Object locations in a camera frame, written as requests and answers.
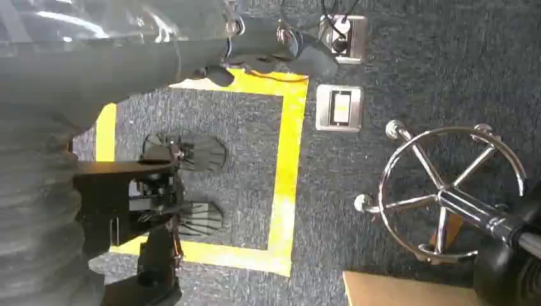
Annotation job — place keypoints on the yellow floor tape square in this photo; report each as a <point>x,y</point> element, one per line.
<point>287,169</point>

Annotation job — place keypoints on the black robot foot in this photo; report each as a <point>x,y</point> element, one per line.
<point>198,218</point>
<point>203,152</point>

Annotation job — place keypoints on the steel floor socket box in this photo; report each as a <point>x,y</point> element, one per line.
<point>339,108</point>

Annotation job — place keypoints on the steel floor socket with plugs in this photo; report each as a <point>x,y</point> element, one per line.
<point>355,38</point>

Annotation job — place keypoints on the black robot leg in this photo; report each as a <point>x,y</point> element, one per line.
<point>158,270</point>
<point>105,194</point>

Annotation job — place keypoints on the chrome stool base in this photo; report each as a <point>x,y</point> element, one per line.
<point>444,194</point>

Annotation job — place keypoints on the brown cardboard box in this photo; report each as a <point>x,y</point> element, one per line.
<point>401,291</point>

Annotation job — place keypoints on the ribbed grey left arm sleeve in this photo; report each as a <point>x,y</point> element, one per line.
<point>34,211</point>

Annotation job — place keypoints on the black stool seat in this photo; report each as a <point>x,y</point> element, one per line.
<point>513,270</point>

